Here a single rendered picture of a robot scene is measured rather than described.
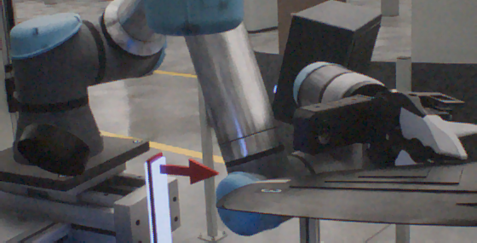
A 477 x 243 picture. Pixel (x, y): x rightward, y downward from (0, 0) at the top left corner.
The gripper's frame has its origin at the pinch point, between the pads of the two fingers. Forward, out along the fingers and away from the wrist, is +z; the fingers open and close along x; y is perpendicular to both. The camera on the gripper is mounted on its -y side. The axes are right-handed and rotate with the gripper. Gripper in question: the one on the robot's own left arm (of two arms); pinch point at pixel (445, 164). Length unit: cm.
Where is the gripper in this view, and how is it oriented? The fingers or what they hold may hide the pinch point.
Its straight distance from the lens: 61.4
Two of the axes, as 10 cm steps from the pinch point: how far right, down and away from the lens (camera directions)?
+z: 2.6, 2.2, -9.4
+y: 9.6, -0.1, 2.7
